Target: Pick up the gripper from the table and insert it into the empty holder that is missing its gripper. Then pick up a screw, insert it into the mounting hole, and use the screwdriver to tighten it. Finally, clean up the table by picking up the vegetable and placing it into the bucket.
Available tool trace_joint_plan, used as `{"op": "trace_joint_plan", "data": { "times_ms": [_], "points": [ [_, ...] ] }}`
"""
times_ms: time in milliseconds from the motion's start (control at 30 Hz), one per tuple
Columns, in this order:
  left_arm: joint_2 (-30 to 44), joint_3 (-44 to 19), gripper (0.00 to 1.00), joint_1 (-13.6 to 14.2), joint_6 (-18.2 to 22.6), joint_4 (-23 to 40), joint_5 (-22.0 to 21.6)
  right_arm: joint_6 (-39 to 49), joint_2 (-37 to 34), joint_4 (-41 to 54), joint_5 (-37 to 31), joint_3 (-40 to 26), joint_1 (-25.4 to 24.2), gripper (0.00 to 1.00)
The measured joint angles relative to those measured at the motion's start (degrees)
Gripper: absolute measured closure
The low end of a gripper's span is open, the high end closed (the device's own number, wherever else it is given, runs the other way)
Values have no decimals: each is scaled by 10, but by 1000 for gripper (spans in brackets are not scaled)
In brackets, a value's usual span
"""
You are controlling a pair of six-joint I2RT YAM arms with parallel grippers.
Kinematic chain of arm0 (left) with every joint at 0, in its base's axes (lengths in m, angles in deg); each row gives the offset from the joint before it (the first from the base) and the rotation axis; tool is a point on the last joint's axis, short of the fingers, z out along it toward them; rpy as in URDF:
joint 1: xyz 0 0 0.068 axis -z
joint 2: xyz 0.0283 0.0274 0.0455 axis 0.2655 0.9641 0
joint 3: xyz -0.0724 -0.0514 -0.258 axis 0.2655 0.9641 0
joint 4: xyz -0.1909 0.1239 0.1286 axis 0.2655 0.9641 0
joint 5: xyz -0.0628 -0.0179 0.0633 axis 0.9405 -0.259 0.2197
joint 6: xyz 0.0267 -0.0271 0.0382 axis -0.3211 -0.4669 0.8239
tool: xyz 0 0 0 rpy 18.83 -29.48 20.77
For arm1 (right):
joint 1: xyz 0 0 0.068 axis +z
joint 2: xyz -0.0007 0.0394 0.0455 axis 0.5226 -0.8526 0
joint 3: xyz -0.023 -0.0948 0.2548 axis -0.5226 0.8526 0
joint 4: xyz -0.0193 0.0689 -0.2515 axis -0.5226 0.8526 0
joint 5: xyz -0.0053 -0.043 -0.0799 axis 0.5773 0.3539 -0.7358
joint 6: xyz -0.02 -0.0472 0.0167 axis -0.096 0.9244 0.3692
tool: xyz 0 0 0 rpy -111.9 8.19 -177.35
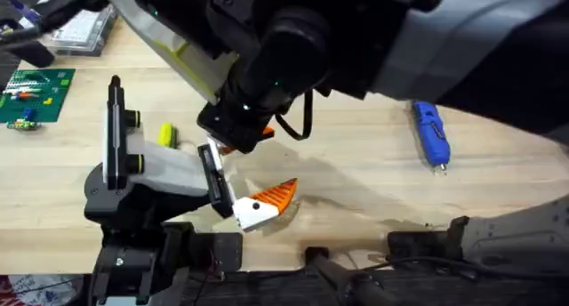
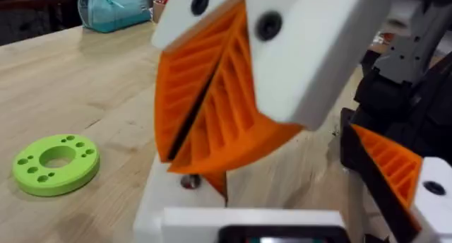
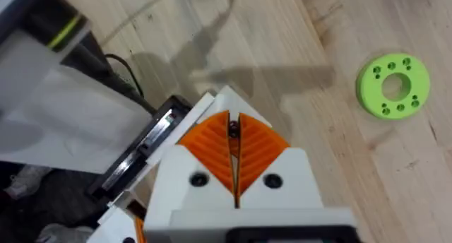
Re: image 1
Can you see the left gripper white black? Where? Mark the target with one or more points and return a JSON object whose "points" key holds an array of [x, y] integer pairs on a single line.
{"points": [[169, 172]]}

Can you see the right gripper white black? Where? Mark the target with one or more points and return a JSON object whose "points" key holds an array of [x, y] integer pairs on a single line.
{"points": [[284, 61]]}

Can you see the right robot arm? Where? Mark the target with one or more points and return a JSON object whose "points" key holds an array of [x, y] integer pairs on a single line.
{"points": [[449, 39]]}

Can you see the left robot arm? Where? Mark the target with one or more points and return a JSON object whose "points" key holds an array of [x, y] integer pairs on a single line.
{"points": [[129, 261]]}

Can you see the yellow green toy vegetable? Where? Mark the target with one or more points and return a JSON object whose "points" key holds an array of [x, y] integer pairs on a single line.
{"points": [[166, 135]]}

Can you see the blue electric screwdriver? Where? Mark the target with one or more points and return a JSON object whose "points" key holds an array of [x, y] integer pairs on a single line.
{"points": [[430, 132]]}

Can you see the left wrist upright flat plate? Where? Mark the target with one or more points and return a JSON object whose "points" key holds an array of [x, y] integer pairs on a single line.
{"points": [[114, 132]]}

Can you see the clear plastic box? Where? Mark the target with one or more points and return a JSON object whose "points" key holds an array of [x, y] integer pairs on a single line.
{"points": [[84, 30]]}

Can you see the green board with toy blocks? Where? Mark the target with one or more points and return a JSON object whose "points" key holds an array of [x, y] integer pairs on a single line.
{"points": [[37, 94]]}

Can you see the black rail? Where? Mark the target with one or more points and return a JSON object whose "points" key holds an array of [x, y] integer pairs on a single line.
{"points": [[275, 292]]}

